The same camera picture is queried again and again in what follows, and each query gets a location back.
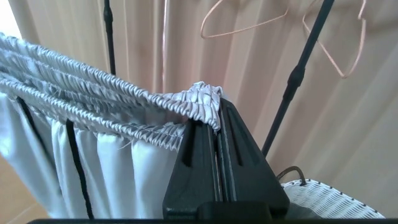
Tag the black clothes rack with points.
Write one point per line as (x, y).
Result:
(298, 76)

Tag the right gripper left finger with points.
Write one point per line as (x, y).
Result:
(192, 180)

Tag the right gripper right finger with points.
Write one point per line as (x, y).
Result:
(252, 180)

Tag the pale grey shorts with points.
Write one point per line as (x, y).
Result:
(140, 174)

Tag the beige curtain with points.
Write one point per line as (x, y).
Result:
(242, 77)

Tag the white laundry basket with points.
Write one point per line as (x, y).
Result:
(329, 199)

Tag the pink clothes hanger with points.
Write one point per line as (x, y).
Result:
(245, 29)
(360, 46)

